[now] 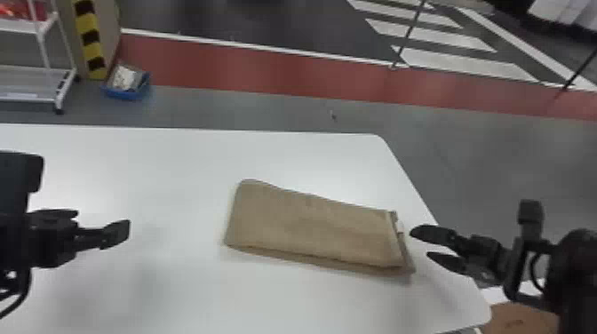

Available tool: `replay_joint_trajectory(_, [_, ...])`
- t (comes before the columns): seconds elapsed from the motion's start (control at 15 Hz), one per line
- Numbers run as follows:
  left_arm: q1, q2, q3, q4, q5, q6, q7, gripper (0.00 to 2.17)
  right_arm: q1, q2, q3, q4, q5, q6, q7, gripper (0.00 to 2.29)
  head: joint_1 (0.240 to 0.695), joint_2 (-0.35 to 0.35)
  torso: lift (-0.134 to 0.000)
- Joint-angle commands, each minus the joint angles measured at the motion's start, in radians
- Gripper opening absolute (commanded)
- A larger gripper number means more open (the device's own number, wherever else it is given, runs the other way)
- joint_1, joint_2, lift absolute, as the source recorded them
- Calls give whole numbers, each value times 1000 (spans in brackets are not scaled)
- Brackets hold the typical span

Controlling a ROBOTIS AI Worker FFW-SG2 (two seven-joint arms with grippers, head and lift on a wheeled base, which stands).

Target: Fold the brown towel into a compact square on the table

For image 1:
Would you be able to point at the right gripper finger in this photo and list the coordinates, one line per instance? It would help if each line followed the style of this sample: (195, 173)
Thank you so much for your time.
(448, 262)
(438, 235)

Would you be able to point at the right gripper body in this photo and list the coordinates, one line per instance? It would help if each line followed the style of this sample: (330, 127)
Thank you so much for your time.
(487, 261)

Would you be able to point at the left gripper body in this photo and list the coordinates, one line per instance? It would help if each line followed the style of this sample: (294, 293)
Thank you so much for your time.
(39, 245)

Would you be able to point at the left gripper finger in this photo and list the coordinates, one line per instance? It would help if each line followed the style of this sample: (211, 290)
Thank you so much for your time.
(56, 214)
(109, 233)

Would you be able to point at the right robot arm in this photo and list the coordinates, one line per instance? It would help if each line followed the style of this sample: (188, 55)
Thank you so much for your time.
(576, 280)

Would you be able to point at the cardboard box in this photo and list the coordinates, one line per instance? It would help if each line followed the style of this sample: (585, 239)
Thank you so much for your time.
(517, 321)

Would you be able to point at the beige towel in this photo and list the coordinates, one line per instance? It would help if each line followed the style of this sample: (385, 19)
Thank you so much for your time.
(312, 228)

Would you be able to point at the white shelf trolley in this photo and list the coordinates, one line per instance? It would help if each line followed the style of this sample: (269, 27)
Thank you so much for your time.
(37, 79)

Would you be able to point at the blue basket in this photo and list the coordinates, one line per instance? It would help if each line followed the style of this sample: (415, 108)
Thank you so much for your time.
(126, 86)

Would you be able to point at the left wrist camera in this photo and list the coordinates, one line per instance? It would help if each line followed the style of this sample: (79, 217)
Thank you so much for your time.
(18, 175)

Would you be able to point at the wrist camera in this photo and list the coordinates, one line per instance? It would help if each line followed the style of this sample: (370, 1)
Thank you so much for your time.
(529, 224)
(18, 175)

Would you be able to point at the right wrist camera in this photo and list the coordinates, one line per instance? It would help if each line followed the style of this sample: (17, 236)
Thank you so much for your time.
(529, 224)

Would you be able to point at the yellow black striped post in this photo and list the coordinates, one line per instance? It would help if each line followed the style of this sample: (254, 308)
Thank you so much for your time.
(89, 37)

